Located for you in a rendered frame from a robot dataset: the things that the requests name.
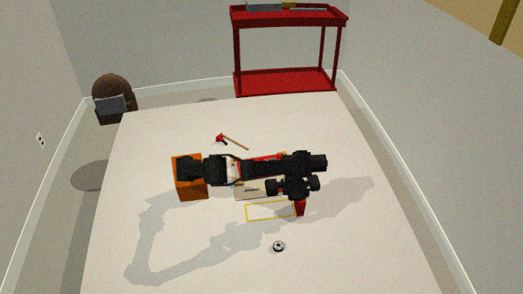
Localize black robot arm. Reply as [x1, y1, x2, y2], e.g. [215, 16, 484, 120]
[176, 150, 328, 201]

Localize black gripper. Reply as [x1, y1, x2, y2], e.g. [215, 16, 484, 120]
[265, 174, 320, 196]

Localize small black toy tyre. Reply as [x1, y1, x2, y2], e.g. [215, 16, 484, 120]
[273, 241, 284, 252]

